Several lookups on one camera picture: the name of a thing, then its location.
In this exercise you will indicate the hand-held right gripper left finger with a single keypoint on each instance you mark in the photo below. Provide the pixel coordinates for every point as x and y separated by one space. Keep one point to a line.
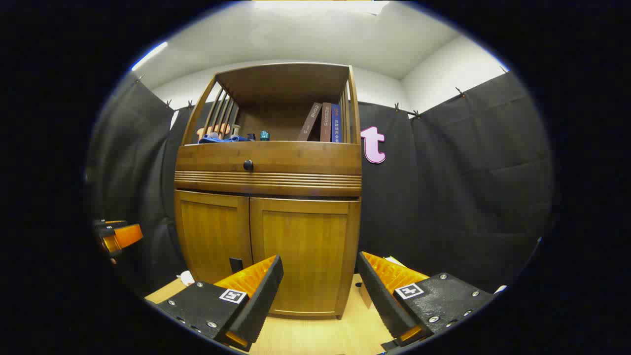
261 305

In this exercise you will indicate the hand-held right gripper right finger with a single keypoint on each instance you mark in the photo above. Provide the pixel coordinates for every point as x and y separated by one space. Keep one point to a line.
382 305

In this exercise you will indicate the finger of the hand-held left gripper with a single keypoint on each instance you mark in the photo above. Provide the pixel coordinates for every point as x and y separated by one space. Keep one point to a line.
111 223
128 235

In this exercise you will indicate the wooden shoe cabinet door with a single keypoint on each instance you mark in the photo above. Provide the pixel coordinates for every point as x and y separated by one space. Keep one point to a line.
310 246
212 236

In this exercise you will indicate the wooden double-door shoe cabinet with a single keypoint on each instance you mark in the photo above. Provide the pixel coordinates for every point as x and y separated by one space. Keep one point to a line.
276 84

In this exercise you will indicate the wooden cabinet drawer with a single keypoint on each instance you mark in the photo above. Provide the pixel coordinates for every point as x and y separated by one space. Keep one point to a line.
296 158

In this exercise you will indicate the black backdrop cloth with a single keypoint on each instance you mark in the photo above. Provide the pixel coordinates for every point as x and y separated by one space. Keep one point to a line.
443 197

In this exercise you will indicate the blue cloth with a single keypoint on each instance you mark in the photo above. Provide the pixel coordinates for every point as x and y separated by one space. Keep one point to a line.
222 139

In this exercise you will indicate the black round drawer knob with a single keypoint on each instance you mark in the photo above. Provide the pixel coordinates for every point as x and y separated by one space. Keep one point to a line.
248 165

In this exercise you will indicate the small beige bottle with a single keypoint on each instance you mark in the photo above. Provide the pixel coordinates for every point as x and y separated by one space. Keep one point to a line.
236 130

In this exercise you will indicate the small teal object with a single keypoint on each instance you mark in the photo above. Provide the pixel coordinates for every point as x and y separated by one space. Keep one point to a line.
264 136

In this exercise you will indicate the brown book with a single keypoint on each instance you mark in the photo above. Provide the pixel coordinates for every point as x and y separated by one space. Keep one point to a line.
309 123

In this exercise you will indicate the maroon book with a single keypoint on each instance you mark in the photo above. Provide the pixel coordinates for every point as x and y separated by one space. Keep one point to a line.
326 123

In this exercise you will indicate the ceiling strip light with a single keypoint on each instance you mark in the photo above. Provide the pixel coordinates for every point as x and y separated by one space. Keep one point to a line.
320 6

